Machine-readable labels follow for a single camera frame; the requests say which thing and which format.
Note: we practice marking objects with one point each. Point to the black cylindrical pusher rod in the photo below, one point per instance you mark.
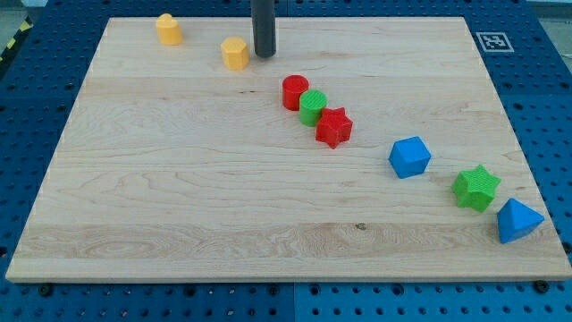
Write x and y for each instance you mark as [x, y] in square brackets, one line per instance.
[263, 25]

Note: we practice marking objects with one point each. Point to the yellow hexagon block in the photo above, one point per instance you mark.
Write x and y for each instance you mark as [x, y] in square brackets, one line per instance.
[235, 53]

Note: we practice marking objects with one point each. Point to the red cylinder block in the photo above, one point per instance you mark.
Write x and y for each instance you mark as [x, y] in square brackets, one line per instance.
[293, 86]

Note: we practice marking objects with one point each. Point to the yellow heart block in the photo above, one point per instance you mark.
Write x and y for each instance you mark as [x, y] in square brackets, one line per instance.
[168, 30]

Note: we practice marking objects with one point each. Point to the green cylinder block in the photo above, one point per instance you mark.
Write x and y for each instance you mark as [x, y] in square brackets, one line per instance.
[311, 103]

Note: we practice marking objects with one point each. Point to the red star block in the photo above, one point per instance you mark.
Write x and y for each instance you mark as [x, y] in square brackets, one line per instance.
[333, 127]

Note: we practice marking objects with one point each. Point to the wooden board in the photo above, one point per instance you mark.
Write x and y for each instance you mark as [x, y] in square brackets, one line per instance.
[172, 168]

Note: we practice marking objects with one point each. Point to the blue cube block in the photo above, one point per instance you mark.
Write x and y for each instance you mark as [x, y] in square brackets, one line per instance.
[409, 157]

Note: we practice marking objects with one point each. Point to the white fiducial marker tag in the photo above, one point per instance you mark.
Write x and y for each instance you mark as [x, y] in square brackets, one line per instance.
[494, 42]

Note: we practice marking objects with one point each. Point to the green star block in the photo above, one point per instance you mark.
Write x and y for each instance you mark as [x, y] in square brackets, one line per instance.
[475, 188]

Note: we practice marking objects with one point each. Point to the blue triangle block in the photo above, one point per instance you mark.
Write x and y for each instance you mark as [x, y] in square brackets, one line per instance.
[516, 220]

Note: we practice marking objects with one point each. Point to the black bolt left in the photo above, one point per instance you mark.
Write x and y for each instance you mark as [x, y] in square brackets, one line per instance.
[45, 290]

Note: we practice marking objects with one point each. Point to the black bolt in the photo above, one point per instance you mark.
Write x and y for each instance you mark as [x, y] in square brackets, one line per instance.
[541, 286]
[45, 290]

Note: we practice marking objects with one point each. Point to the black bolt right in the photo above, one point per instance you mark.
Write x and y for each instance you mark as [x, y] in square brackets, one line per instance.
[541, 286]

